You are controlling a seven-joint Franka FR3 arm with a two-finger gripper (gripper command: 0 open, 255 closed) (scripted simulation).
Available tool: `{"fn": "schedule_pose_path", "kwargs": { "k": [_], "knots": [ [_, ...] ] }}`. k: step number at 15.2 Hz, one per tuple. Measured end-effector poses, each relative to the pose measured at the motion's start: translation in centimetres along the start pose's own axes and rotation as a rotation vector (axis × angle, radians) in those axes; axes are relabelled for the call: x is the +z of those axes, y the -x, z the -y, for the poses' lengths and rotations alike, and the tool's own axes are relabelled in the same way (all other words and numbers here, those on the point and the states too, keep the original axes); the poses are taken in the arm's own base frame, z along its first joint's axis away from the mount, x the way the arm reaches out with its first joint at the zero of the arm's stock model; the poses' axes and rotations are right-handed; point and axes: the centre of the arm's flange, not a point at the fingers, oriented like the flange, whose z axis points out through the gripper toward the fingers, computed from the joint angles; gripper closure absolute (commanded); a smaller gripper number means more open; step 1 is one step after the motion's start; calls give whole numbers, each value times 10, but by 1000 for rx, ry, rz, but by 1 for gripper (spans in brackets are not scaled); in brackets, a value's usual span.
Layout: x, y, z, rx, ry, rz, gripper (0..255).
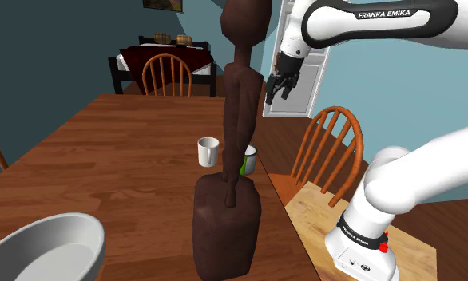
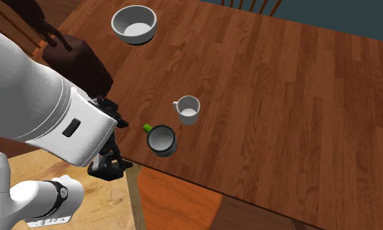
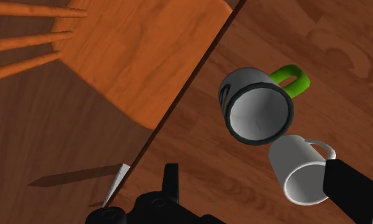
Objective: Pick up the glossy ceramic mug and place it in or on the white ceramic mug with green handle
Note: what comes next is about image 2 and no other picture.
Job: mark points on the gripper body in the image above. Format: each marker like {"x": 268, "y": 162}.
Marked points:
{"x": 112, "y": 141}

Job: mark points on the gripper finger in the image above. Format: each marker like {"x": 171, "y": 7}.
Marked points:
{"x": 110, "y": 110}
{"x": 110, "y": 170}

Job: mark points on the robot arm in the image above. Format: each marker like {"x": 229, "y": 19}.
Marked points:
{"x": 25, "y": 95}

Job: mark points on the white mug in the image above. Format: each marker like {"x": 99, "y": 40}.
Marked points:
{"x": 188, "y": 111}

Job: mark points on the white bowl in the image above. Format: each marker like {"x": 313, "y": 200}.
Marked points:
{"x": 134, "y": 24}

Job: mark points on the wooden slatted chair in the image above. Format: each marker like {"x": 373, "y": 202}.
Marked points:
{"x": 10, "y": 28}

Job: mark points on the brown wooden table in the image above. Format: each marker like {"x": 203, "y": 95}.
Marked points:
{"x": 274, "y": 95}

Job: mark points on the wooden spindle chair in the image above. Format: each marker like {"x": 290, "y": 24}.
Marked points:
{"x": 252, "y": 5}

